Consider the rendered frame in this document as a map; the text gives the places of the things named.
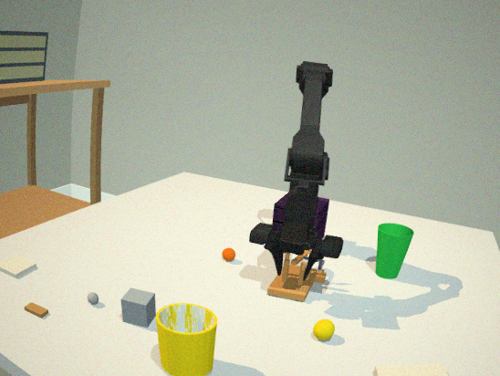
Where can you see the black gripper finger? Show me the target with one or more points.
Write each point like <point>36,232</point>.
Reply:
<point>277,256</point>
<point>312,258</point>

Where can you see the yellow cup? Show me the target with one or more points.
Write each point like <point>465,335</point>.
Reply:
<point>186,335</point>

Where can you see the yellow ball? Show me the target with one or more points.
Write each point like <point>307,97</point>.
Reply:
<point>324,329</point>

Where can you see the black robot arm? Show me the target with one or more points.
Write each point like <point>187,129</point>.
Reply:
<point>309,163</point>

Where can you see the small brown rectangular block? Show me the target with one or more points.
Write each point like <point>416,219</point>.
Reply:
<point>36,310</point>

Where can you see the green tapered cup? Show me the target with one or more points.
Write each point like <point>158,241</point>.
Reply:
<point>393,244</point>

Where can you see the orange ball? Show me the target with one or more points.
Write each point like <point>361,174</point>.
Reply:
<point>228,254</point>

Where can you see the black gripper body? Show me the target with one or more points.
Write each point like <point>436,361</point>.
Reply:
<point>330,246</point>

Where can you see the grey ball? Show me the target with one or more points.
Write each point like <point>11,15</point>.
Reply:
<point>93,298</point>

